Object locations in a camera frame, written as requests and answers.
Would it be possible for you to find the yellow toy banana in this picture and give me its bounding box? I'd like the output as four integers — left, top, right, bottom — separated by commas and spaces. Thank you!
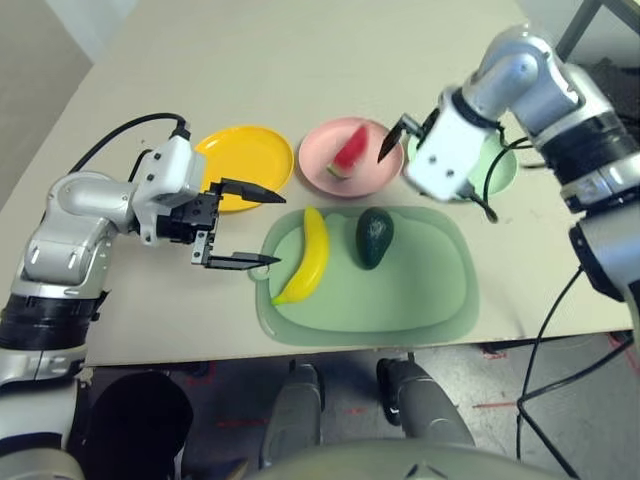
271, 206, 331, 307

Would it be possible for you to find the black left wrist camera cable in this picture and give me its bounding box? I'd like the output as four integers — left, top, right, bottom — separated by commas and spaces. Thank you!
72, 113, 194, 184

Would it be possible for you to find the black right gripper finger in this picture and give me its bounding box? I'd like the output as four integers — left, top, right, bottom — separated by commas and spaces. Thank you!
377, 118, 408, 164

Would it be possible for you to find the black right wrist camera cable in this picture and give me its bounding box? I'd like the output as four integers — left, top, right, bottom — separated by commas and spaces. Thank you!
464, 124, 640, 480

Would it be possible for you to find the grey left robot leg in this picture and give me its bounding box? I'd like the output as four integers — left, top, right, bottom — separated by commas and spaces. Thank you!
262, 362, 326, 461

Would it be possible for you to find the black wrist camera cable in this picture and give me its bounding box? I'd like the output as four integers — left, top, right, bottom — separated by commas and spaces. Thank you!
72, 113, 194, 184
464, 124, 640, 480

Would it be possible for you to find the grey robot leg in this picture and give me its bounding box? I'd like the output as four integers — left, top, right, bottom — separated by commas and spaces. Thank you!
262, 362, 326, 461
375, 357, 476, 446

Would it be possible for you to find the dark green toy avocado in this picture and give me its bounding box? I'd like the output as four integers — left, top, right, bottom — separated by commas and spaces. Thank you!
355, 207, 396, 271

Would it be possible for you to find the pink round plate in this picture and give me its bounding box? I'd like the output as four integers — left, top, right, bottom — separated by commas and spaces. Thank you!
298, 117, 405, 199

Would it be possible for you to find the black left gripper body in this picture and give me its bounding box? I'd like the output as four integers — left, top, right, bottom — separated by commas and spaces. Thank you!
159, 182, 224, 267

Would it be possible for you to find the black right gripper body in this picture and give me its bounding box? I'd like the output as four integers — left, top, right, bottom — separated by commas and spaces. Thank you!
399, 114, 426, 139

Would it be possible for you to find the mint green round plate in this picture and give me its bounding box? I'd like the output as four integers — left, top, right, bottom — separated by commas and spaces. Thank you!
403, 127, 519, 204

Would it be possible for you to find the yellow round plate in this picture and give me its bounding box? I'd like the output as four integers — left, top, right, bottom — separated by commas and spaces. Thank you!
193, 124, 295, 215

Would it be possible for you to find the green cutting board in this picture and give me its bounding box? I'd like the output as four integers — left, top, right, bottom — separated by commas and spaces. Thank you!
248, 205, 482, 347

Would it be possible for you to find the red toy watermelon slice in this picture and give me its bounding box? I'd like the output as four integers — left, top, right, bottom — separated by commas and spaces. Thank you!
326, 124, 372, 180

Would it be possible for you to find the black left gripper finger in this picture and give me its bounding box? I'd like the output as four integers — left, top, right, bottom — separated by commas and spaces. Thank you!
207, 251, 282, 272
219, 177, 287, 205

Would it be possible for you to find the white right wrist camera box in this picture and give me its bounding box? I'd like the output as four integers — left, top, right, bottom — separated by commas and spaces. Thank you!
403, 107, 501, 201

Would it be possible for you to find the grey right robot leg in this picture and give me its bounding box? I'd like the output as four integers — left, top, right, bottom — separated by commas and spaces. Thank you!
375, 357, 476, 446

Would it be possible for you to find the grey robot torso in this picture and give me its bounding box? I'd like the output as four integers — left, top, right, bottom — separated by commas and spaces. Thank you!
259, 437, 566, 480

